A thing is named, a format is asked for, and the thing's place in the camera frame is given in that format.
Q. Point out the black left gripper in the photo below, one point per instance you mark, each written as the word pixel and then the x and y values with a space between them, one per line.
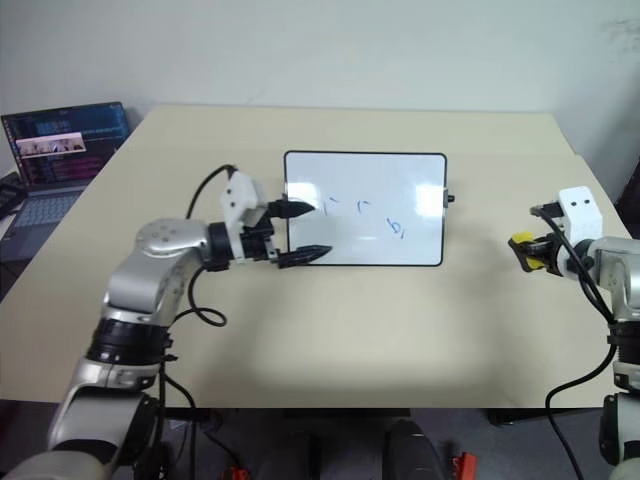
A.
pixel 257 235

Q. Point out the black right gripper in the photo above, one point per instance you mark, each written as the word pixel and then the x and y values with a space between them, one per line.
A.
pixel 557 252

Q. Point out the yellow and black eraser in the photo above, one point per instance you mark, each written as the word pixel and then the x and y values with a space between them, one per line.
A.
pixel 522 236

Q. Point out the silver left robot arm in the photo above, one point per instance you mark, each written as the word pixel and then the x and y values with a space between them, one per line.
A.
pixel 150 280

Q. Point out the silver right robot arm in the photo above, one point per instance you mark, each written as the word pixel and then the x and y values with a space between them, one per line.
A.
pixel 620 265

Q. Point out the black-framed whiteboard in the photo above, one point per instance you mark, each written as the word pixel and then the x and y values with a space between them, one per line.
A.
pixel 370 180

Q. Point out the black table foot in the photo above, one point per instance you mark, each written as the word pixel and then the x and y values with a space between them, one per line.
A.
pixel 515 416

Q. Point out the red clamp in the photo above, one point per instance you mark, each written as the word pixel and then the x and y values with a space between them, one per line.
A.
pixel 464 465
pixel 239 472

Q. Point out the dark rounded shape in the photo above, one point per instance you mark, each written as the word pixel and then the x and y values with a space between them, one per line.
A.
pixel 412 450

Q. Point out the open laptop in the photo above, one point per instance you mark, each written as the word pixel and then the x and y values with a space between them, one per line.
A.
pixel 65 145

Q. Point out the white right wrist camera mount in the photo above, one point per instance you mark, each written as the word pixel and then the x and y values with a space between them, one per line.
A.
pixel 580 210

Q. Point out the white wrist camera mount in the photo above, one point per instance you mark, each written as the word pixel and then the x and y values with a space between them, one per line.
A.
pixel 580 210
pixel 239 194

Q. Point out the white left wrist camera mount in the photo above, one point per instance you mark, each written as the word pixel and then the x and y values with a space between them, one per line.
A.
pixel 239 194

